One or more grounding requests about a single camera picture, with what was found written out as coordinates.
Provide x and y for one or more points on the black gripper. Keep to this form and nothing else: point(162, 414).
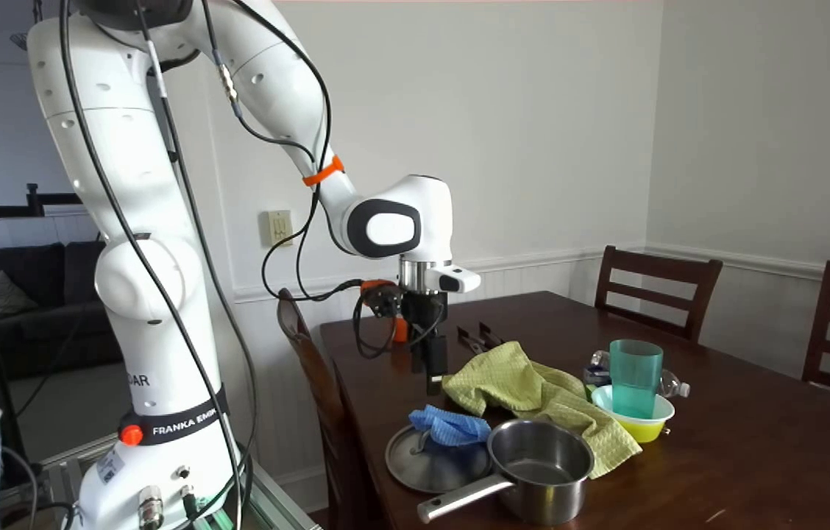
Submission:
point(425, 312)

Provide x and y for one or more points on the blue cloth towel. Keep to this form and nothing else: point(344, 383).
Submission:
point(449, 429)

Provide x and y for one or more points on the steel pot lid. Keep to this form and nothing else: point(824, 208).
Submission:
point(425, 473)

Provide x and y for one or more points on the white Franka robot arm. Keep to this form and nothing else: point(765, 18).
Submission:
point(159, 295)

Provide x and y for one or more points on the metal robot base platform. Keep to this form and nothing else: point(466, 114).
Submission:
point(277, 504)

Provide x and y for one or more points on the green cloth towel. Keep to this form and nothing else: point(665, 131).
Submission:
point(514, 383)

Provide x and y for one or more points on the small orange bottle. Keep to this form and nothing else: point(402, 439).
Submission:
point(399, 332)

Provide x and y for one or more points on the teal plastic cup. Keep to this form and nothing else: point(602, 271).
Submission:
point(636, 379)

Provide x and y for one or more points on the yellow bowl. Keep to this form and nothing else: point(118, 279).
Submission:
point(646, 429)

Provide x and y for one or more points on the dark sofa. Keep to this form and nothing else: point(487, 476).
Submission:
point(43, 339)

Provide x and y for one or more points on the grey sofa cushion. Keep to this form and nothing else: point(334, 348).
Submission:
point(3, 295)

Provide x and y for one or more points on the black horizontal bar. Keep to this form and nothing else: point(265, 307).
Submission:
point(3, 208)

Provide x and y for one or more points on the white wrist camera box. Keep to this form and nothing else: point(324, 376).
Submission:
point(456, 279)

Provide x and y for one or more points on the cream wall switch plate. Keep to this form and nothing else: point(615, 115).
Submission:
point(275, 227)

